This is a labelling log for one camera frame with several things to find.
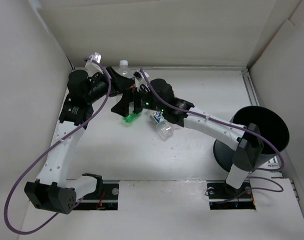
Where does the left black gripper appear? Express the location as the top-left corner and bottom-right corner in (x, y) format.
(85, 66), (134, 104)

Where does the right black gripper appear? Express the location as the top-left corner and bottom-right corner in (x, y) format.
(111, 83), (165, 117)

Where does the clear plastic bottle white cap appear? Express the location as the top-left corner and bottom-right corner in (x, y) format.
(116, 60), (135, 80)

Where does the green plastic bottle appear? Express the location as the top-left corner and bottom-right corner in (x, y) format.
(122, 111), (142, 124)

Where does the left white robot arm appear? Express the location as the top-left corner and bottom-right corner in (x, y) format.
(24, 67), (135, 215)

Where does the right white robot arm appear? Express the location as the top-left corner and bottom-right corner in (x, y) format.
(109, 78), (262, 153)

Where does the dark blue round bin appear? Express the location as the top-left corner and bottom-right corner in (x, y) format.
(213, 106), (289, 172)

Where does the clear bottle blue white label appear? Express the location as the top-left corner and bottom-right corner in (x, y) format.
(150, 111), (174, 140)

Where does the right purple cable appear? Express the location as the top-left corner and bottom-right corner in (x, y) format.
(139, 67), (286, 203)

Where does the purple cable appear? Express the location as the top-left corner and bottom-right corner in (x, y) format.
(4, 57), (112, 235)
(139, 67), (286, 203)

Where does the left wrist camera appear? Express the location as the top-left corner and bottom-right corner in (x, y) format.
(84, 52), (102, 72)

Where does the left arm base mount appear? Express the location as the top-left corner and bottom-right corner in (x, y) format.
(74, 180), (119, 211)

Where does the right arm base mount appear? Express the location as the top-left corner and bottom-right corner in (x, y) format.
(204, 181), (256, 210)

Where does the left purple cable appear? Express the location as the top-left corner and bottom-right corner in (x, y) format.
(4, 57), (112, 235)

